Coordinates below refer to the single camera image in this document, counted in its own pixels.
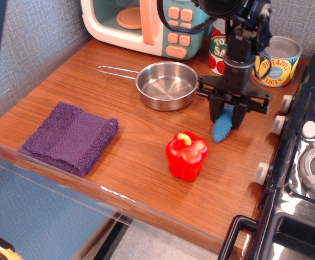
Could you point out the white stove knob middle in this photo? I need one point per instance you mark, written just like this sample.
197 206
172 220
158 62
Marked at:
278 124

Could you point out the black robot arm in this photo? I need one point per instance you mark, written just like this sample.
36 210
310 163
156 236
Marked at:
247 35

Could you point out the clear acrylic table guard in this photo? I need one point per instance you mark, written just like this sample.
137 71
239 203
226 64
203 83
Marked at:
44 219

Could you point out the teal toy microwave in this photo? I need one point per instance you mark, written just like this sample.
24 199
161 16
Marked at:
136 25

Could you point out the pineapple slices can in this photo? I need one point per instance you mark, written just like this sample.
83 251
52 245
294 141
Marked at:
278 69

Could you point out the tomato sauce can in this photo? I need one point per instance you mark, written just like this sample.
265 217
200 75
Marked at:
218 47

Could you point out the white stove knob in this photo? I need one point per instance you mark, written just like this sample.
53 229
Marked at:
285 103
278 124
261 173

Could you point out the small steel pan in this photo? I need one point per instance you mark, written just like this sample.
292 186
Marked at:
163 86

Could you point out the purple folded towel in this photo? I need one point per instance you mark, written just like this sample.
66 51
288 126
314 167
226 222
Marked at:
71 139

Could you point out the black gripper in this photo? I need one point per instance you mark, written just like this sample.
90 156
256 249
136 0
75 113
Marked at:
235 87

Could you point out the white stove knob rear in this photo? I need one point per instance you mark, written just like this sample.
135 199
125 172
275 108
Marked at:
285 103

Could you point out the blue handled metal fork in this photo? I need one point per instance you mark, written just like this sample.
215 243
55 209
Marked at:
223 124

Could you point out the orange object bottom left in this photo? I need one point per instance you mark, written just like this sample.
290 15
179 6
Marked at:
6 255

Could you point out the black toy stove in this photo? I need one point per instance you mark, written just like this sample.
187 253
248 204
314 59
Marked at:
285 228

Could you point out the white stove knob front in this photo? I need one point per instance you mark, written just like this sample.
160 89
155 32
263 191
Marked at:
261 173

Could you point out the red bell pepper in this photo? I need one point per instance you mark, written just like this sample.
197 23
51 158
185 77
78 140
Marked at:
186 154

